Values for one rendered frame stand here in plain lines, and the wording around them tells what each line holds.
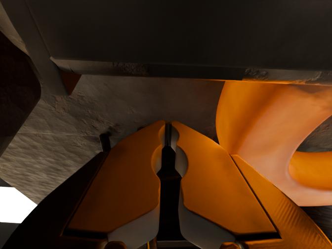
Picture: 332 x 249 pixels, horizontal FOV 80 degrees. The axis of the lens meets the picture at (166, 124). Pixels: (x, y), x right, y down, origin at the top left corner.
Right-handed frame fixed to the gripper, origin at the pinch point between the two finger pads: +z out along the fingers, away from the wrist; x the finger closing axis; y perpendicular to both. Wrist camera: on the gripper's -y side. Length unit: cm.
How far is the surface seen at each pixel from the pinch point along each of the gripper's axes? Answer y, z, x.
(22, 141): 13.5, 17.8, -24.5
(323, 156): 3.1, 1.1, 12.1
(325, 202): 6.1, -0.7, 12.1
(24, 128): 5.5, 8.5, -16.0
